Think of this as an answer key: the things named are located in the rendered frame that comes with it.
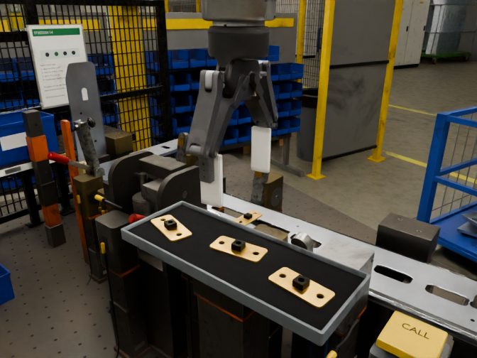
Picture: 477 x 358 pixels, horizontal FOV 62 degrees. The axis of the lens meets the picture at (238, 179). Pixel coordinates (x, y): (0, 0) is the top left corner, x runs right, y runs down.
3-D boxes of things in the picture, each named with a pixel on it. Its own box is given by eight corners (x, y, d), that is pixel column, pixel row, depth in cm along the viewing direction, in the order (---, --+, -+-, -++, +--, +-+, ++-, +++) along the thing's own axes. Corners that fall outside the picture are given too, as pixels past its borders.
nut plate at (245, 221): (252, 210, 107) (252, 207, 106) (263, 214, 105) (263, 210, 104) (231, 222, 101) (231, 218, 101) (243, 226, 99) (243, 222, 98)
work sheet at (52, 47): (94, 100, 171) (82, 23, 159) (42, 109, 155) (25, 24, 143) (91, 99, 172) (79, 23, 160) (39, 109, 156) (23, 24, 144)
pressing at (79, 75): (107, 154, 150) (94, 60, 137) (79, 162, 142) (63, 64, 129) (106, 153, 150) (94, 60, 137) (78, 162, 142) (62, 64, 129)
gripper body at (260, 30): (249, 25, 43) (248, 109, 46) (281, 23, 50) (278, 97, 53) (192, 24, 46) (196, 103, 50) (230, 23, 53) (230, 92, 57)
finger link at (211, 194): (222, 154, 48) (219, 155, 47) (223, 206, 50) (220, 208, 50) (201, 150, 49) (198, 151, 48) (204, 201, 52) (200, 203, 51)
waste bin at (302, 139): (346, 158, 442) (353, 92, 414) (313, 167, 416) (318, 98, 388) (315, 146, 481) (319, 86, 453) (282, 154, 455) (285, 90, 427)
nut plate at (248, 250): (268, 251, 60) (269, 244, 59) (257, 263, 57) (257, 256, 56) (221, 236, 64) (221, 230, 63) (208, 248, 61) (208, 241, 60)
